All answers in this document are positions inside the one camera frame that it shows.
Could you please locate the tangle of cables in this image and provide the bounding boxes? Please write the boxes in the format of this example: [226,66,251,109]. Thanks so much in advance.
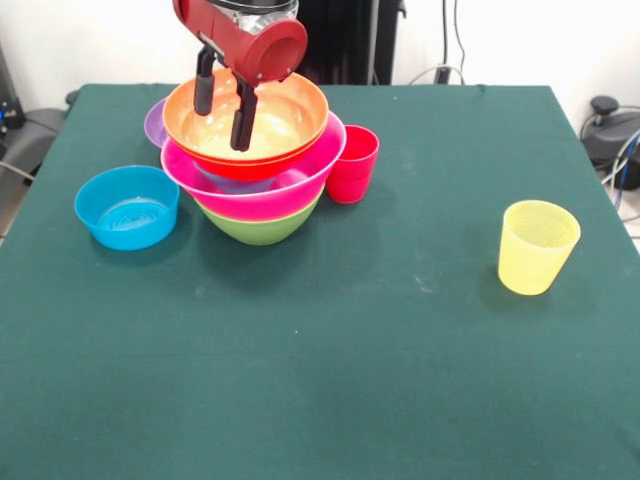
[599,127,640,201]

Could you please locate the purple bowl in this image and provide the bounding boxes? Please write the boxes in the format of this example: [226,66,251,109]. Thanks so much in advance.
[143,97,169,150]

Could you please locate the straight-sided blue bowl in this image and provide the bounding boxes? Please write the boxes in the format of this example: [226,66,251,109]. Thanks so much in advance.
[73,164,181,252]

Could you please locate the orange bowl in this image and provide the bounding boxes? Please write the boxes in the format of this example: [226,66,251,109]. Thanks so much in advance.
[167,119,329,182]
[161,69,330,165]

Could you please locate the green bowl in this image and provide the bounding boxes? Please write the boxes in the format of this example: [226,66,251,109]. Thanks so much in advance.
[194,192,326,246]

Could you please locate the red cup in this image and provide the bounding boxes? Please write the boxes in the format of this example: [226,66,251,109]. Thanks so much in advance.
[325,124,380,205]

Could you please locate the black computer box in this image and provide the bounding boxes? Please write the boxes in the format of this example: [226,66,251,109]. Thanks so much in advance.
[0,42,25,136]

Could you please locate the large magenta bowl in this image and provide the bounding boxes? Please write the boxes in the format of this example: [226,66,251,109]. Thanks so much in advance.
[159,112,348,222]

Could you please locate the yellow cup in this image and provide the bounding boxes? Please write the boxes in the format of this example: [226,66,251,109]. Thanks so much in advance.
[497,199,582,296]

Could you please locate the white cable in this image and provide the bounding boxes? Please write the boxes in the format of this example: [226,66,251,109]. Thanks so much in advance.
[407,0,469,87]

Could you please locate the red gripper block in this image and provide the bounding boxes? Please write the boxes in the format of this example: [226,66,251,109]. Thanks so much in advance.
[172,0,309,153]

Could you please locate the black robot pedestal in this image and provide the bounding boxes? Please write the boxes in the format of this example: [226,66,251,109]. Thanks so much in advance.
[292,0,407,86]

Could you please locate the black pedestal foot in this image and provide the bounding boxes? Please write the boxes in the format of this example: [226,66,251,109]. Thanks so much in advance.
[14,105,69,174]
[578,95,640,169]

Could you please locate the dark green table cloth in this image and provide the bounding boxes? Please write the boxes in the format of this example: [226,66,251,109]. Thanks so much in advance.
[0,82,640,480]

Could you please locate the small cyan bowl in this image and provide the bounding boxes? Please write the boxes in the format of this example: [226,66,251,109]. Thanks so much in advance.
[193,162,276,195]

